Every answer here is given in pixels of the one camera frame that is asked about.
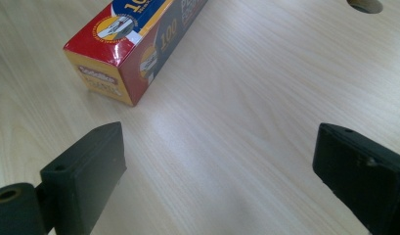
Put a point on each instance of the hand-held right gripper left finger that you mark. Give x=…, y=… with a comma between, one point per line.
x=86, y=176

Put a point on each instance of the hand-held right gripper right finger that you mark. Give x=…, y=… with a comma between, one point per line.
x=360, y=176

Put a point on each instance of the long red blue cardboard box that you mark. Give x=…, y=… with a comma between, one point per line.
x=135, y=42

